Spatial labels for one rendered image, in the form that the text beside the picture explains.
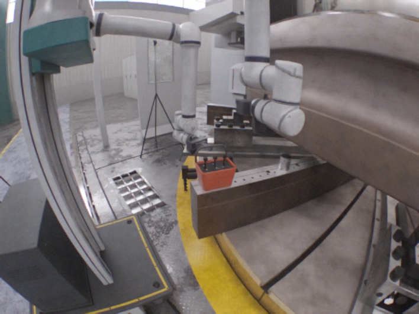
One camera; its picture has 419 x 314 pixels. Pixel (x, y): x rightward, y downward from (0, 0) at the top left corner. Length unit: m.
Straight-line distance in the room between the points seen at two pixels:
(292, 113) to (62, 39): 0.59
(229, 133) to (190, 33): 1.33
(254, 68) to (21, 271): 1.17
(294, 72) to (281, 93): 0.07
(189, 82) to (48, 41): 0.80
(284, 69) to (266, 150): 1.85
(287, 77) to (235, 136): 1.63
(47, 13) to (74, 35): 0.09
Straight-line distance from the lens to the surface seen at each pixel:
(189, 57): 1.07
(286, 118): 0.54
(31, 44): 0.48
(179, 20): 4.10
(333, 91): 1.31
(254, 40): 0.65
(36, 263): 0.86
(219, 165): 1.04
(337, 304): 1.24
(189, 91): 1.07
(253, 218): 1.36
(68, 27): 0.47
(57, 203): 0.77
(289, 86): 0.55
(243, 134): 2.12
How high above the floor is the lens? 1.30
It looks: 27 degrees down
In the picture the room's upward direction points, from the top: 1 degrees clockwise
